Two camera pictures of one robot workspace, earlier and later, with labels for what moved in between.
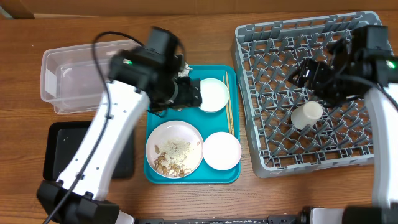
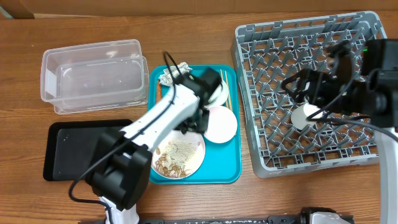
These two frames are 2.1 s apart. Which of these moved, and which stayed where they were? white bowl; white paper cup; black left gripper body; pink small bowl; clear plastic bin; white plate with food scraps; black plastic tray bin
Moved: pink small bowl; black left gripper body
Stayed: black plastic tray bin; clear plastic bin; white plate with food scraps; white bowl; white paper cup
